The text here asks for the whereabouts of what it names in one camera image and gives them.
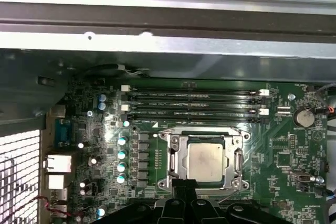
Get RAM slot black clips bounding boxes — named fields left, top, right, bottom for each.
left=125, top=97, right=263, bottom=105
left=127, top=113, right=263, bottom=123

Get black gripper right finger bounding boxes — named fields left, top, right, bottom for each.
left=185, top=178, right=266, bottom=224

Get metal socket cover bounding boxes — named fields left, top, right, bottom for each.
left=166, top=133, right=244, bottom=190

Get CPU socket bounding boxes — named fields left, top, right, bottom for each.
left=157, top=126, right=250, bottom=190

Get silver green CPU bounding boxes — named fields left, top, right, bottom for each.
left=187, top=142, right=224, bottom=183

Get silver coin battery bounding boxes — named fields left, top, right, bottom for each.
left=293, top=107, right=316, bottom=128

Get metal locking lever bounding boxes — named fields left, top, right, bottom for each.
left=196, top=194, right=237, bottom=204
left=159, top=127, right=249, bottom=141

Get RAM slot white clips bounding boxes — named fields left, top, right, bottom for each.
left=122, top=84, right=270, bottom=98
left=122, top=104, right=270, bottom=115

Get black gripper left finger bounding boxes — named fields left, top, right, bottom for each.
left=125, top=178, right=187, bottom=224

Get black PC case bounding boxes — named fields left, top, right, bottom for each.
left=0, top=0, right=336, bottom=224

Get green motherboard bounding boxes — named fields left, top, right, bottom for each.
left=47, top=77, right=336, bottom=224

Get black cable white tag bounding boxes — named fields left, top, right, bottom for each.
left=78, top=63, right=152, bottom=78

